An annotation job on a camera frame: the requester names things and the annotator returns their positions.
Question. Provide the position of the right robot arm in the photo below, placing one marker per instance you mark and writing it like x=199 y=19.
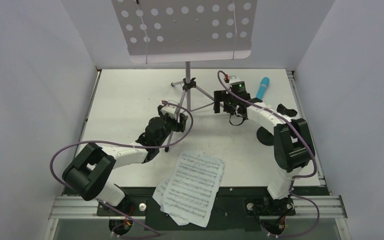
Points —
x=292 y=144

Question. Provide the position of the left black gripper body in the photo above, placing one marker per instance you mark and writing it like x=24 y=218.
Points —
x=171 y=124

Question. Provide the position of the lilac perforated music stand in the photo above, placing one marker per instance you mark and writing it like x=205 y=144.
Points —
x=185 y=31

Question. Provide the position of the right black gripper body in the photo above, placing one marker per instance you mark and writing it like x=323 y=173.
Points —
x=223 y=100

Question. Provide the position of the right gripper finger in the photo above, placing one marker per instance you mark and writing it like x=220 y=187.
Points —
x=218 y=107
x=219 y=96

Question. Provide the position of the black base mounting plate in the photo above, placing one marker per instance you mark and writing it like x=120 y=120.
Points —
x=245 y=208

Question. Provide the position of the top sheet music page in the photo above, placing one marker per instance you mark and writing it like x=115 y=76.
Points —
x=189 y=193

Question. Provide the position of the aluminium rail frame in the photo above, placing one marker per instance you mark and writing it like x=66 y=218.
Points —
x=75 y=208

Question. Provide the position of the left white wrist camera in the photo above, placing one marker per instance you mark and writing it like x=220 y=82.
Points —
x=172 y=109

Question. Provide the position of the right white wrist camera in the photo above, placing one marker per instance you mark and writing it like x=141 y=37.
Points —
x=231 y=79

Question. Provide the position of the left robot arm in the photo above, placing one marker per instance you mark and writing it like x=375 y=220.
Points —
x=88 y=174

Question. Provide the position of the blue toy microphone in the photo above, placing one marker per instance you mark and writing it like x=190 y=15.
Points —
x=263 y=86

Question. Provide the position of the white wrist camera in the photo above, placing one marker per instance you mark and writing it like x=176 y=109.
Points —
x=231 y=79
x=172 y=109

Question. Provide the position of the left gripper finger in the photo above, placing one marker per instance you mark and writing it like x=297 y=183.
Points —
x=181 y=123
x=162 y=111

